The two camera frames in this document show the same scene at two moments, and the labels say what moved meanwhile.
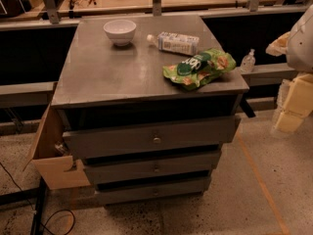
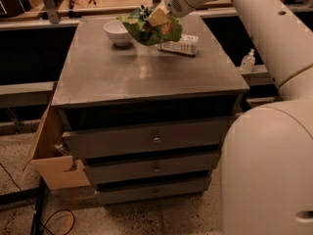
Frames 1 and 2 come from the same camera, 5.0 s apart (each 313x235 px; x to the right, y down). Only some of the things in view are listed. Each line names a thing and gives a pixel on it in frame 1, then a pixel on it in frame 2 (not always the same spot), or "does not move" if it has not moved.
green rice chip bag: x=198 y=70 → x=137 y=23
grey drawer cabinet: x=144 y=137 does not move
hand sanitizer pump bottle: x=248 y=62 does not move
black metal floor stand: x=37 y=194 does not move
